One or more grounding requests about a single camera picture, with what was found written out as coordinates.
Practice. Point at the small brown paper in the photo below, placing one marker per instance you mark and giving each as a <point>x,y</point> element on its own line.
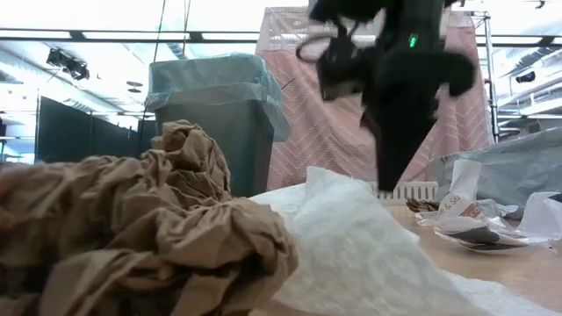
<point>421,205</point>

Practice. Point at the clear plastic wrapper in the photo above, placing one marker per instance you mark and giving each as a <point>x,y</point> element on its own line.
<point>496,208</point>

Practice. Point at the black partition panels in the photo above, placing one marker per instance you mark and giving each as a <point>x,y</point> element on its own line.
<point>88,136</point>

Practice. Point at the pink chevron cloth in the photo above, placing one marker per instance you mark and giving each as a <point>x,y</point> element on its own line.
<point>316,145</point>

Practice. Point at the grey plastic trash bin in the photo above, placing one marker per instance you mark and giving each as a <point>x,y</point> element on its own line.
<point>215,145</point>

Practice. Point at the white paper towel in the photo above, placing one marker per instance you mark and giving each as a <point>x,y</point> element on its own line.
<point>351,254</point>

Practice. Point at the grey plastic trash bag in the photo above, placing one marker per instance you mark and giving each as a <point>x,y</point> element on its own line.
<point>518,162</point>

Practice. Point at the white printed wrapper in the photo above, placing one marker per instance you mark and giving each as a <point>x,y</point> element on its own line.
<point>461,206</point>

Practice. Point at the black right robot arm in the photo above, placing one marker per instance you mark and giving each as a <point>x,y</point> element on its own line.
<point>351,9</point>

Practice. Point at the large brown paper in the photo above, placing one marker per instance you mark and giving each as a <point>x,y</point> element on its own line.
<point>131,228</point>

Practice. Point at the small black ceiling camera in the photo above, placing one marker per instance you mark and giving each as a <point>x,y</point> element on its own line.
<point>525,77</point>

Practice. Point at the black ceiling-mounted device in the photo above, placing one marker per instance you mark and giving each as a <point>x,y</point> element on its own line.
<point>68,65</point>

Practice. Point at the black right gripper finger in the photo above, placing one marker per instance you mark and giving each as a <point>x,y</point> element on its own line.
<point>388,149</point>
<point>415,140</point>

